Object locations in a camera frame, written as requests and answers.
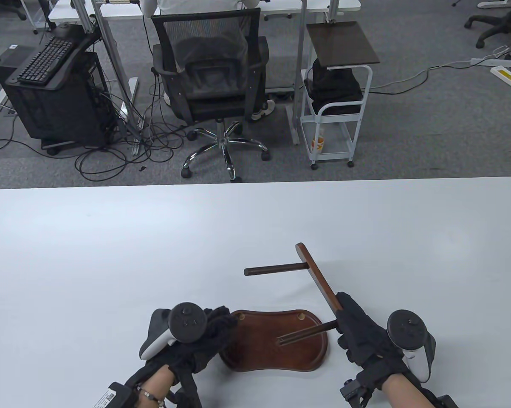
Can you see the person's right hand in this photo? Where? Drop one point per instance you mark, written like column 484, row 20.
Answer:
column 361, row 335

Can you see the person's left hand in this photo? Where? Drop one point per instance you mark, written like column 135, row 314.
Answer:
column 213, row 335

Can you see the wooden key rack base tray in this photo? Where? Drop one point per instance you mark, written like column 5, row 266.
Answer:
column 259, row 352

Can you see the wooden key rack rod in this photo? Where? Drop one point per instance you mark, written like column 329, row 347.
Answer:
column 306, row 333
column 276, row 269

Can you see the wooden key rack top bar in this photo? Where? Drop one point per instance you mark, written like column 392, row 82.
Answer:
column 319, row 280

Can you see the person's right forearm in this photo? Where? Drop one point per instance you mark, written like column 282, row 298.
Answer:
column 402, row 393

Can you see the black right forearm box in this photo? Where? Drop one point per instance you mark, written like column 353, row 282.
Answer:
column 446, row 403

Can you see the left black white controller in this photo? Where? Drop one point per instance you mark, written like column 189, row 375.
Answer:
column 187, row 321

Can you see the black white controller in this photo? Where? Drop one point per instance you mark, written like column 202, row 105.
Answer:
column 406, row 327
column 187, row 321

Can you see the right black white controller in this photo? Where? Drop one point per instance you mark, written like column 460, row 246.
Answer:
column 406, row 327

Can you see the black box with white label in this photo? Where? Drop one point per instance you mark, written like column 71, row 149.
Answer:
column 115, row 397

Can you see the orange bottle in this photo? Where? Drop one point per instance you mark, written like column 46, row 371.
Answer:
column 319, row 144

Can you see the black bag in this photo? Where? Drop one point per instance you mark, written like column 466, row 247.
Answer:
column 331, row 89

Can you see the black mesh office chair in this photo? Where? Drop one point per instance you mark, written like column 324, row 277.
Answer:
column 204, row 80

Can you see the black computer tower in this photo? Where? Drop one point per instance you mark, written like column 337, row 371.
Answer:
column 60, row 110

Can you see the white cart with brown top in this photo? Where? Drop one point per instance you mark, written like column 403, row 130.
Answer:
column 342, row 42

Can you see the white power strip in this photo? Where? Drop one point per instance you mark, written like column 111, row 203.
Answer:
column 493, row 62

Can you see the black keyboard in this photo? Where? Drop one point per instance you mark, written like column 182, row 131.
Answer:
column 45, row 59

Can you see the white desk with metal legs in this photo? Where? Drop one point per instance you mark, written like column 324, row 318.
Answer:
column 280, row 5

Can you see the black office chair base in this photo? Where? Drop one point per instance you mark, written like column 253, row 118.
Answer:
column 501, row 23

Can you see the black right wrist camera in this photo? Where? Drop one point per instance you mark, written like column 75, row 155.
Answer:
column 353, row 391

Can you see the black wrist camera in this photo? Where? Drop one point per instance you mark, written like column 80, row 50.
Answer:
column 353, row 391
column 189, row 393

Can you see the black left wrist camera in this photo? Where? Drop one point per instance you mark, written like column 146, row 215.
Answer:
column 189, row 393

